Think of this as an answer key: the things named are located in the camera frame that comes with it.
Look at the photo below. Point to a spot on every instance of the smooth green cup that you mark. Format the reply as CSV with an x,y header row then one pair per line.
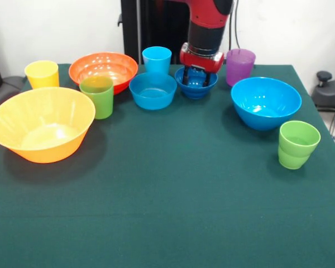
x,y
97,103

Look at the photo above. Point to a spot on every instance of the red-orange bowl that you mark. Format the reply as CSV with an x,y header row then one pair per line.
x,y
100,64

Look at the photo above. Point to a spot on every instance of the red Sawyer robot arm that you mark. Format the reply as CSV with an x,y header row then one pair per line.
x,y
206,36

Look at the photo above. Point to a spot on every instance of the large blue bowl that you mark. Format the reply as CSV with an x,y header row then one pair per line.
x,y
262,120

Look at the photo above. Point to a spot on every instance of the purple cup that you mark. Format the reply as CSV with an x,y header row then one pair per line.
x,y
238,72

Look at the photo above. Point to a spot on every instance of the large yellow-orange bowl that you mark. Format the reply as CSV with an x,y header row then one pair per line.
x,y
44,150

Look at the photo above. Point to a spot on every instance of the small light blue bowl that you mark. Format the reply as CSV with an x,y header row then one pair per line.
x,y
153,100

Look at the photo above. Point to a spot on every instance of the grey black stand base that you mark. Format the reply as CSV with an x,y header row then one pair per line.
x,y
5,83
326,95

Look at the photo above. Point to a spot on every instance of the yellow cup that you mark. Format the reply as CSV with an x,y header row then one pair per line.
x,y
42,76

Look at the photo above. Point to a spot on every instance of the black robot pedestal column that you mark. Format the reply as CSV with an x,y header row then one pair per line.
x,y
150,25

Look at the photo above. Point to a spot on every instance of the small dark blue bowl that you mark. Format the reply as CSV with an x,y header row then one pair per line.
x,y
196,93

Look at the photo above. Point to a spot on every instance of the light blue cup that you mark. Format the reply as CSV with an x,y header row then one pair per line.
x,y
156,64

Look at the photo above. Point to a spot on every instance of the dark green tablecloth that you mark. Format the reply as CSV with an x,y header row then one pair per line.
x,y
167,195

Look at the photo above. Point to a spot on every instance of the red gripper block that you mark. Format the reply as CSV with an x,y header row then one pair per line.
x,y
203,62

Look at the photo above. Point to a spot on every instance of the ridged green cup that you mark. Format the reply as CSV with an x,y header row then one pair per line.
x,y
293,159

